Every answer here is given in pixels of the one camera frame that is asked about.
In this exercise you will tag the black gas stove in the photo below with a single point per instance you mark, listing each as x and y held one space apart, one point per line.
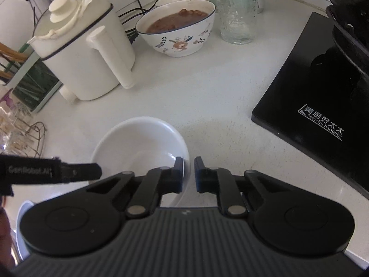
311 92

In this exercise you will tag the floral bowl of soup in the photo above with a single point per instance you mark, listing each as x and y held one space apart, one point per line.
178 40

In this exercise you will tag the cutlery holder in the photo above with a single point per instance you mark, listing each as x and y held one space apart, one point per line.
34 89

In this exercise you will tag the black wok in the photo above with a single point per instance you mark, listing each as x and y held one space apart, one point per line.
351 20

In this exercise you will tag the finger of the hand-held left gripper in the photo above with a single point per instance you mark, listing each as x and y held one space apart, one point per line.
80 172

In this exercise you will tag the white electric kettle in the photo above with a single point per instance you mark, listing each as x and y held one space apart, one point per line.
86 63

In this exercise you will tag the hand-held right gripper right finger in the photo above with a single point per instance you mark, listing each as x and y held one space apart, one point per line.
199 176

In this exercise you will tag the textured glass pitcher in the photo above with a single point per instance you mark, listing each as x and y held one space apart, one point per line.
237 11

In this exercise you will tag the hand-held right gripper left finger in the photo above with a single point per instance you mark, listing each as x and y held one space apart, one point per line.
178 176

